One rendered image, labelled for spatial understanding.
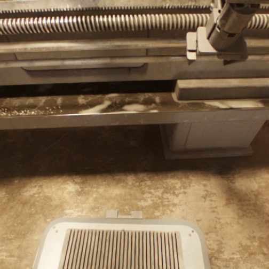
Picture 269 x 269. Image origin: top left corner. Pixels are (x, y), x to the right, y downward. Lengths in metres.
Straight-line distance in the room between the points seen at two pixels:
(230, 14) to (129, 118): 0.43
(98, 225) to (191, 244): 0.29
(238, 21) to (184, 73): 0.43
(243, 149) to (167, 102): 0.60
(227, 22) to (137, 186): 0.81
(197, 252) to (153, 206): 0.37
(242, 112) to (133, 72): 0.43
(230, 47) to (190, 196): 0.73
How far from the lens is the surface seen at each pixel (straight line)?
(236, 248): 1.04
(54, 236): 0.73
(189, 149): 1.13
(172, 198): 1.03
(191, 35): 0.54
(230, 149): 1.23
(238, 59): 0.55
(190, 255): 0.70
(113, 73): 0.81
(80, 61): 0.70
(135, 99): 0.84
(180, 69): 0.83
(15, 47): 0.73
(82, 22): 0.64
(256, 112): 0.85
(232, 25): 0.46
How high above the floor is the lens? 0.93
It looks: 49 degrees down
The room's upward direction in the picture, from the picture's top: straight up
